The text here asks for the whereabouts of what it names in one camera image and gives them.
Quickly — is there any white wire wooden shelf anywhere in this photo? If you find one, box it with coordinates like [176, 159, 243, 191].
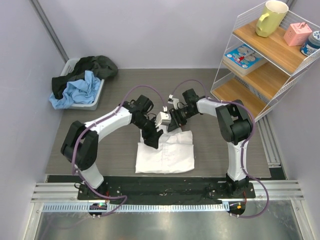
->
[210, 3, 320, 121]

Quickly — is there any black shirt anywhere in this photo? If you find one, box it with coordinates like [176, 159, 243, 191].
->
[51, 55, 118, 100]

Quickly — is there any pink cube box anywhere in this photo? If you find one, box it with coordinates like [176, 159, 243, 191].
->
[283, 22, 313, 47]

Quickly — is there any light blue shirt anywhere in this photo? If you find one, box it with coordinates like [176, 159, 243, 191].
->
[49, 70, 105, 111]

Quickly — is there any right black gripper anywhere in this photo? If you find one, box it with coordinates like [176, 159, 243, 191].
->
[168, 106, 197, 132]

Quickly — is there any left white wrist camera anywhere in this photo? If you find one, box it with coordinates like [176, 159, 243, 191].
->
[155, 106, 172, 128]

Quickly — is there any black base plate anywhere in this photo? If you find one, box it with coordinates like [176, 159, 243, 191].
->
[77, 176, 256, 201]

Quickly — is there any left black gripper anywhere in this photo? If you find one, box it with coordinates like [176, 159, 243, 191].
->
[133, 115, 163, 149]

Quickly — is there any blue white book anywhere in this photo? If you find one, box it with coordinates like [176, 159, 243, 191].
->
[222, 44, 267, 76]

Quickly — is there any aluminium rail frame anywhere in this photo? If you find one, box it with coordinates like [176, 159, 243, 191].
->
[23, 117, 313, 240]

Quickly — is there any white long sleeve shirt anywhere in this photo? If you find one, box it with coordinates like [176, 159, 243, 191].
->
[135, 130, 195, 174]

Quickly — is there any white slotted cable duct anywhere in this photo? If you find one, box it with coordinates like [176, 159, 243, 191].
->
[42, 202, 230, 213]

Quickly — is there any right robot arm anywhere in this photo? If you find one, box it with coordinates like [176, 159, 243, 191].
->
[167, 88, 254, 198]

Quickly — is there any blue white tin can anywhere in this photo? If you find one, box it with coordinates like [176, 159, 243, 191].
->
[300, 31, 320, 56]

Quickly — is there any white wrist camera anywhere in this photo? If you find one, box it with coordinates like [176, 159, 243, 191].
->
[155, 106, 172, 128]
[167, 94, 180, 110]

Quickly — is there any grey plastic basket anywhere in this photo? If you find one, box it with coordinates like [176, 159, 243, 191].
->
[49, 55, 106, 110]

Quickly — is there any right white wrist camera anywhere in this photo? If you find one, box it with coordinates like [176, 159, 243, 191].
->
[167, 94, 180, 110]

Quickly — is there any yellow green mug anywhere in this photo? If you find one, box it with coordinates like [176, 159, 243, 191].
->
[255, 0, 289, 38]

